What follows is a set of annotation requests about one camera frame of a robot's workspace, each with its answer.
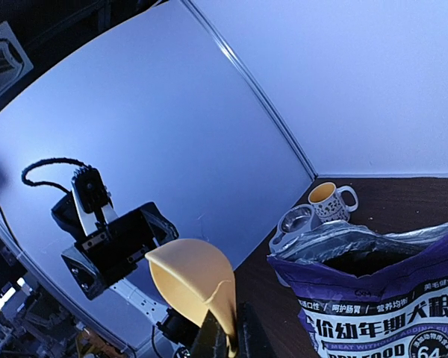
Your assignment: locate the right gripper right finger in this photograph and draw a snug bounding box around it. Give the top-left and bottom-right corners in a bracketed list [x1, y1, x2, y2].
[237, 302, 277, 358]

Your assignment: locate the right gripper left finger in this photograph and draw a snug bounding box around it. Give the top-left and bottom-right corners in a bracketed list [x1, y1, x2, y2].
[190, 310, 228, 358]

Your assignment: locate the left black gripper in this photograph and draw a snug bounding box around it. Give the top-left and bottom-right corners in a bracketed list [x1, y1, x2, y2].
[61, 202, 178, 301]

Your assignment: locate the yellow plastic scoop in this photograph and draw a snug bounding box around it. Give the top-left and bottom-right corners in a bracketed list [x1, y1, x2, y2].
[145, 239, 238, 357]

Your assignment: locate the purple pet food bag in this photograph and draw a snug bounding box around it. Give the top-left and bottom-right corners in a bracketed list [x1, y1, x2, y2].
[267, 221, 448, 357]

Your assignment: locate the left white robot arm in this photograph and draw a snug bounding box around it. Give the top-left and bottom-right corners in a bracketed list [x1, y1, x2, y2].
[52, 192, 199, 348]

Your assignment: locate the grey double pet feeder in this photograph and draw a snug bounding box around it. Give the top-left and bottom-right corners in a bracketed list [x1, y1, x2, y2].
[269, 204, 322, 253]

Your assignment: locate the patterned mug yellow inside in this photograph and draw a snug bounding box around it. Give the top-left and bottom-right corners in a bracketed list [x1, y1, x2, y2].
[308, 182, 359, 223]

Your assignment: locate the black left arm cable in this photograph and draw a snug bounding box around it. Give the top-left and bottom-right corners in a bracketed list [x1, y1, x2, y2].
[21, 157, 94, 195]

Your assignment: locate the left aluminium frame post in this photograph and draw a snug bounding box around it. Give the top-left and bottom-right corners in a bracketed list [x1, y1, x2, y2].
[180, 0, 318, 180]

